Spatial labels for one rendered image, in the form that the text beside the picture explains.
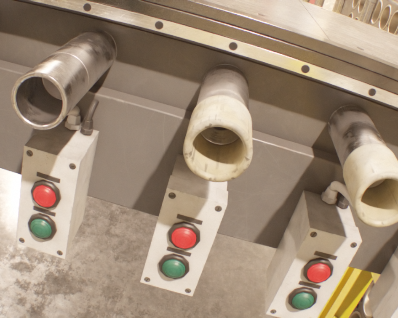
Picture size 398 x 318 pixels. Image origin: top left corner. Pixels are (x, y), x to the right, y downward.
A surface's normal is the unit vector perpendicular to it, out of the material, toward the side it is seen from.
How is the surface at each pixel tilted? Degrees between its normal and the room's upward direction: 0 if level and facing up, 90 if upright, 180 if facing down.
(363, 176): 64
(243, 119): 26
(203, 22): 90
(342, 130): 71
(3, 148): 90
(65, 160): 90
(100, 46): 34
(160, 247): 90
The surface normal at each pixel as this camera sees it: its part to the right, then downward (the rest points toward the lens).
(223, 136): -0.12, -0.32
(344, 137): -0.83, -0.54
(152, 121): -0.11, 0.45
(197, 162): 0.75, -0.55
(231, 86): 0.32, -0.83
